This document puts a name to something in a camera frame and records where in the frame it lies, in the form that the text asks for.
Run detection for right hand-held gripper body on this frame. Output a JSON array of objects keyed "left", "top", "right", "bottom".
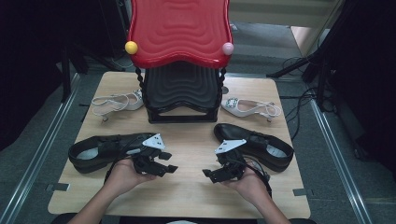
[{"left": 214, "top": 139, "right": 248, "bottom": 181}]

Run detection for black metal stand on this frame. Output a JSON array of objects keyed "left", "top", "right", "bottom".
[
  {"left": 265, "top": 0, "right": 344, "bottom": 113},
  {"left": 60, "top": 43, "right": 125, "bottom": 104}
]

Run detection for white slingback heel shoe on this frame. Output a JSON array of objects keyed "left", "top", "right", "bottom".
[
  {"left": 219, "top": 97, "right": 282, "bottom": 123},
  {"left": 91, "top": 89, "right": 145, "bottom": 122}
]

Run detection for person's right hand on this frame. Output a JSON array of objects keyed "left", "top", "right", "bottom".
[{"left": 222, "top": 167, "right": 272, "bottom": 206}]

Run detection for red and black shoe rack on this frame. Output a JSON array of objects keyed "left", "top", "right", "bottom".
[{"left": 124, "top": 0, "right": 235, "bottom": 124}]

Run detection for metal floor rail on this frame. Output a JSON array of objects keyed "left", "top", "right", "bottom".
[
  {"left": 0, "top": 73, "right": 81, "bottom": 224},
  {"left": 309, "top": 99, "right": 375, "bottom": 224}
]

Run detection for black floor cables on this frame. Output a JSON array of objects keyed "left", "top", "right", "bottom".
[{"left": 281, "top": 55, "right": 320, "bottom": 141}]

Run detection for hand-held gripper cable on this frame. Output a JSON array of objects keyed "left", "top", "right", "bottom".
[
  {"left": 103, "top": 134, "right": 148, "bottom": 185},
  {"left": 242, "top": 157, "right": 274, "bottom": 199}
]

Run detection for left hand-held gripper cable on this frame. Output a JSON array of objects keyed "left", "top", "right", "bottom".
[{"left": 103, "top": 134, "right": 148, "bottom": 185}]

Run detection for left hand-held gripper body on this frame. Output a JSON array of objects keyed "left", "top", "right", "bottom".
[{"left": 132, "top": 133, "right": 166, "bottom": 175}]

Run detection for person's left hand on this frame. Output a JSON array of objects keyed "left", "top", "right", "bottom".
[{"left": 104, "top": 158, "right": 159, "bottom": 199}]

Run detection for black curtain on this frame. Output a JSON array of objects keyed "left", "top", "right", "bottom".
[
  {"left": 323, "top": 0, "right": 396, "bottom": 175},
  {"left": 0, "top": 0, "right": 130, "bottom": 152}
]

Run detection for yellow ball knob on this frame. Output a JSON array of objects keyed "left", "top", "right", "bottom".
[{"left": 124, "top": 40, "right": 139, "bottom": 55}]

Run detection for right hand-held gripper cable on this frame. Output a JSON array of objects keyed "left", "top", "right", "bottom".
[{"left": 242, "top": 157, "right": 274, "bottom": 199}]

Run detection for pink ball knob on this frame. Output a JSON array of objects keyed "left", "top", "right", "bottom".
[{"left": 221, "top": 41, "right": 235, "bottom": 56}]

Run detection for black leather shoe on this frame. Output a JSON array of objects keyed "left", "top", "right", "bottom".
[
  {"left": 67, "top": 133, "right": 157, "bottom": 175},
  {"left": 213, "top": 122, "right": 295, "bottom": 173}
]

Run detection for person's dark clothing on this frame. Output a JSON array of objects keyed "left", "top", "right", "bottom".
[{"left": 50, "top": 212, "right": 317, "bottom": 224}]

